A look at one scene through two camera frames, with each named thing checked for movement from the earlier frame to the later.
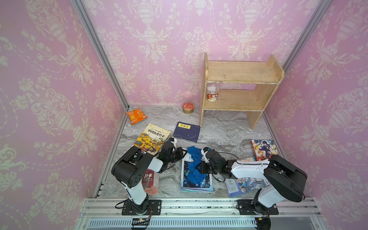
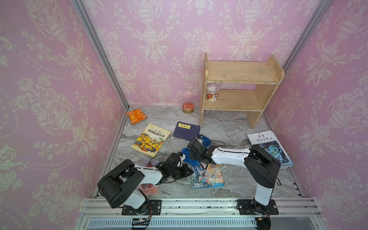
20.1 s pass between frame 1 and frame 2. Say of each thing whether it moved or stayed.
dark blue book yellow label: stayed
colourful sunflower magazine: moved
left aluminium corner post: stayed
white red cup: stayed
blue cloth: moved
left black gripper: moved
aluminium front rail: stayed
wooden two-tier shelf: stayed
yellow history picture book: stayed
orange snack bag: stayed
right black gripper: moved
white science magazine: moved
